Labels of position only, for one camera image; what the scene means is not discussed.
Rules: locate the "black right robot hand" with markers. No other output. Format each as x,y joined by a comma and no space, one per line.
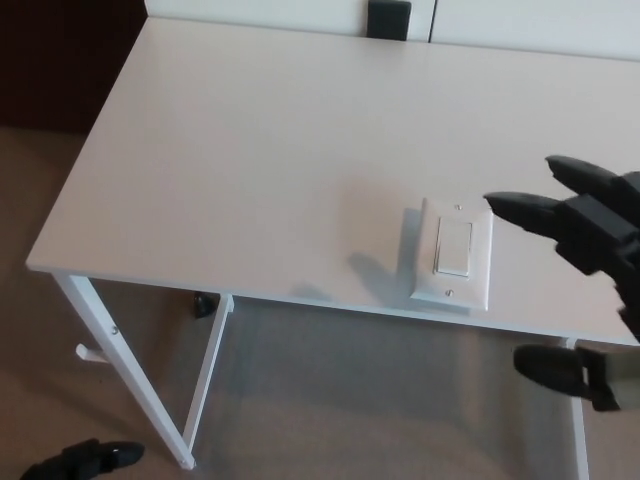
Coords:
600,225

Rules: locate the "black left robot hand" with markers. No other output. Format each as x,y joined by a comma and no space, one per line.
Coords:
80,462

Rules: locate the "white table with metal legs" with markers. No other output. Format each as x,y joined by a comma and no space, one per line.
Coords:
250,175

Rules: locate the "white rocker light switch box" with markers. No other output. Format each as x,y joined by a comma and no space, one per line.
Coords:
455,245

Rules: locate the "black rectangular wall plate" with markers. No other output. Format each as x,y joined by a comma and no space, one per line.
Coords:
389,17

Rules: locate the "white cabinet row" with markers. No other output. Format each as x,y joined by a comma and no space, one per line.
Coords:
250,10

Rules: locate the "white hook on table leg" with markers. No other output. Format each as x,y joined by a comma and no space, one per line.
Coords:
90,354

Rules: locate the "small black floor wedge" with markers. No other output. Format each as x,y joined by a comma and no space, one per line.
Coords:
204,306

